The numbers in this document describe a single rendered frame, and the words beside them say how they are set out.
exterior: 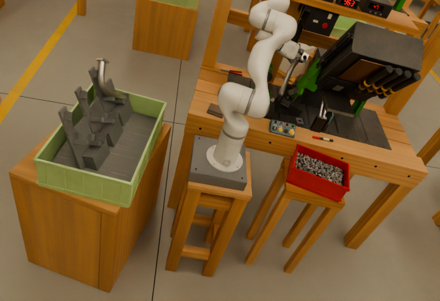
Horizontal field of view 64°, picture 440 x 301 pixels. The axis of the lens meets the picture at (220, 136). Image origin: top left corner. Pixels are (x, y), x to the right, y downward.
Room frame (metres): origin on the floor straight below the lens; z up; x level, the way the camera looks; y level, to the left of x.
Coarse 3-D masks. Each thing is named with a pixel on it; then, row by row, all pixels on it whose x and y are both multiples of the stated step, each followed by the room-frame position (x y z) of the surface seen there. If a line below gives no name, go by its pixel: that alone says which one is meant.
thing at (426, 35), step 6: (432, 0) 6.91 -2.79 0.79; (438, 0) 6.78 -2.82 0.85; (426, 6) 6.90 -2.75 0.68; (420, 12) 6.94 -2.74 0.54; (438, 12) 6.53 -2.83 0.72; (420, 18) 6.91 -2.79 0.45; (438, 18) 6.49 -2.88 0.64; (432, 24) 6.48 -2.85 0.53; (438, 24) 7.02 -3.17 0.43; (426, 30) 6.52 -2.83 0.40; (432, 30) 6.50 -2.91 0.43; (420, 36) 6.53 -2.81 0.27; (426, 36) 6.49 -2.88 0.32
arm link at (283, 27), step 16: (272, 16) 1.57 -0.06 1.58; (288, 16) 1.59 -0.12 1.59; (272, 32) 1.56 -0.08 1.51; (288, 32) 1.53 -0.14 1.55; (256, 48) 1.46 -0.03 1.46; (272, 48) 1.48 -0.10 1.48; (256, 64) 1.40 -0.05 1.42; (256, 80) 1.37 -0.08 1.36; (256, 96) 1.29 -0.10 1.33; (256, 112) 1.26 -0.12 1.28
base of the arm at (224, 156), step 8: (224, 136) 1.27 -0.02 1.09; (224, 144) 1.26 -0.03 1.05; (232, 144) 1.26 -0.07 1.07; (240, 144) 1.28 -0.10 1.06; (208, 152) 1.30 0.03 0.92; (216, 152) 1.28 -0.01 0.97; (224, 152) 1.25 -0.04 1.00; (232, 152) 1.26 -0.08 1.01; (208, 160) 1.25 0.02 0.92; (216, 160) 1.26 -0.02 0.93; (224, 160) 1.25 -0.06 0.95; (232, 160) 1.27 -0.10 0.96; (240, 160) 1.32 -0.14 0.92; (216, 168) 1.22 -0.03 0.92; (224, 168) 1.23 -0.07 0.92; (232, 168) 1.25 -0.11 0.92
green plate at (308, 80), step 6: (318, 60) 1.97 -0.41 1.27; (312, 66) 1.98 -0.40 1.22; (306, 72) 1.99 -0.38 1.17; (312, 72) 1.93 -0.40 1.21; (318, 72) 1.91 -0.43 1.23; (306, 78) 1.94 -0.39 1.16; (312, 78) 1.89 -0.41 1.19; (300, 84) 1.95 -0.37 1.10; (306, 84) 1.89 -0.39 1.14; (312, 84) 1.91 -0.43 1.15; (312, 90) 1.91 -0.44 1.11
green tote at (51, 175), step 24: (96, 96) 1.50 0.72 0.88; (144, 96) 1.53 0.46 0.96; (72, 120) 1.24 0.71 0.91; (48, 144) 1.01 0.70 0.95; (48, 168) 0.91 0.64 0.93; (72, 168) 0.92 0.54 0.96; (144, 168) 1.16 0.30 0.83; (72, 192) 0.91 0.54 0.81; (96, 192) 0.92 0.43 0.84; (120, 192) 0.93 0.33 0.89
